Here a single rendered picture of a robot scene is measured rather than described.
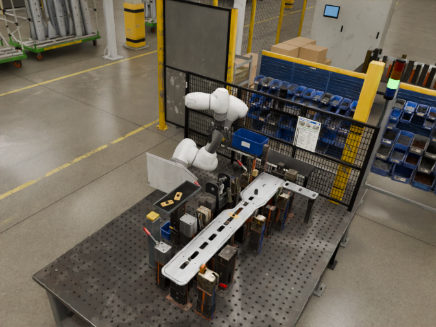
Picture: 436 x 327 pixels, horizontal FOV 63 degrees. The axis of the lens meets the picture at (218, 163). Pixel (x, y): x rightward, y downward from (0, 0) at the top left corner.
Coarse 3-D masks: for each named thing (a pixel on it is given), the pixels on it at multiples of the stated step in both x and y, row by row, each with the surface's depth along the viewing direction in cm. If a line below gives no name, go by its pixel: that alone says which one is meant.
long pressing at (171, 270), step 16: (272, 176) 308; (272, 192) 289; (208, 224) 251; (240, 224) 254; (192, 240) 237; (208, 240) 239; (224, 240) 240; (176, 256) 225; (208, 256) 227; (176, 272) 214; (192, 272) 215
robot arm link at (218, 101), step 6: (216, 90) 233; (222, 90) 232; (210, 96) 234; (216, 96) 232; (222, 96) 231; (228, 96) 234; (210, 102) 233; (216, 102) 233; (222, 102) 233; (228, 102) 236; (210, 108) 236; (216, 108) 235; (222, 108) 235
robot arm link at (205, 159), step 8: (232, 96) 291; (232, 104) 288; (240, 104) 289; (232, 112) 291; (240, 112) 290; (232, 120) 296; (216, 136) 307; (208, 144) 314; (216, 144) 312; (200, 152) 319; (208, 152) 317; (200, 160) 319; (208, 160) 318; (216, 160) 324; (200, 168) 325; (208, 168) 323
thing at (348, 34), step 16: (320, 0) 818; (336, 0) 799; (352, 0) 782; (368, 0) 765; (384, 0) 748; (320, 16) 833; (336, 16) 811; (352, 16) 795; (368, 16) 778; (384, 16) 761; (320, 32) 848; (336, 32) 828; (352, 32) 809; (368, 32) 791; (384, 32) 794; (336, 48) 842; (352, 48) 822; (368, 48) 804; (336, 64) 859; (352, 64) 837
